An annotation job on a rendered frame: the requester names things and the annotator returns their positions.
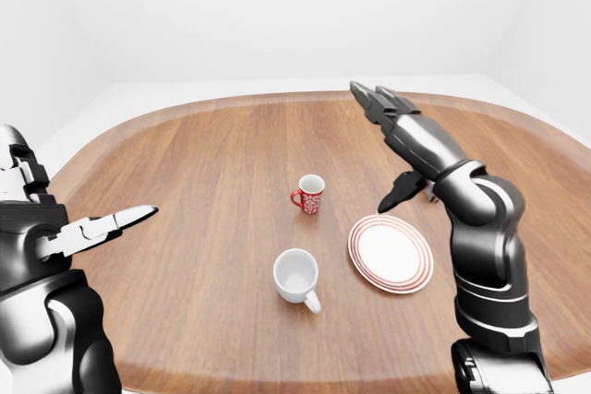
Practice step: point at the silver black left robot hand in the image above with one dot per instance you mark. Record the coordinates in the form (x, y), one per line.
(27, 246)

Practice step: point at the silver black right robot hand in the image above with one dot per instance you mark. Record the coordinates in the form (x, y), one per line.
(418, 140)

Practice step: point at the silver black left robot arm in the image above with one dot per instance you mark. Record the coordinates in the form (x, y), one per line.
(51, 338)

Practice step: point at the white plate with red rings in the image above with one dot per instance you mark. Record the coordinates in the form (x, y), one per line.
(390, 253)

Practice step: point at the red patterned mug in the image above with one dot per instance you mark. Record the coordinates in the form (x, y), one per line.
(310, 195)

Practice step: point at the white mug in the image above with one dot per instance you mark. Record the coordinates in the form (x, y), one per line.
(295, 276)

